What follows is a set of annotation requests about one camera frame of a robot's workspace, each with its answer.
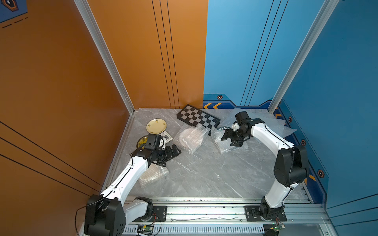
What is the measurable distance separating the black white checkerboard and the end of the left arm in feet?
1.11

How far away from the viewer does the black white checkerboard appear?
1.08m

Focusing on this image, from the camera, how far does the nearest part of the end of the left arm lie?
0.59m
